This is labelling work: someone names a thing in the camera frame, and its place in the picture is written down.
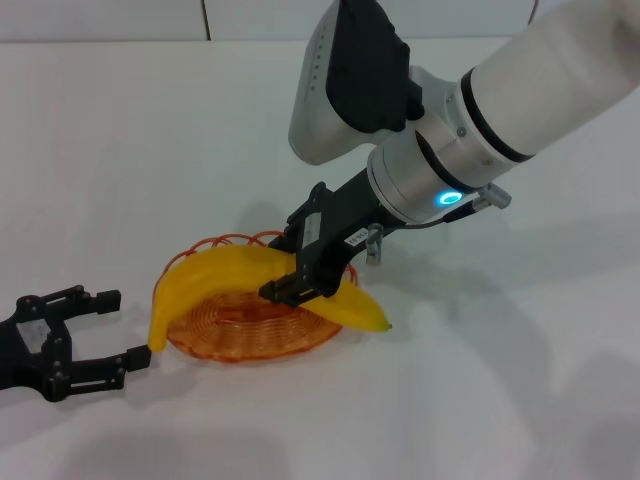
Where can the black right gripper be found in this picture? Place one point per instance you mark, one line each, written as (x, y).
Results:
(340, 220)

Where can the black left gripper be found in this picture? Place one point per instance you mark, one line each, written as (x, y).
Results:
(50, 357)

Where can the yellow banana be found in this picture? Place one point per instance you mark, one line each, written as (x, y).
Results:
(225, 270)

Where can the orange woven plastic basket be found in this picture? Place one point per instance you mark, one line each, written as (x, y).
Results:
(250, 332)

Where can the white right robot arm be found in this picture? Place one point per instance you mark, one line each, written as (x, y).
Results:
(540, 80)

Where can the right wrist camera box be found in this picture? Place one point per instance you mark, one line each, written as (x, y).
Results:
(350, 85)

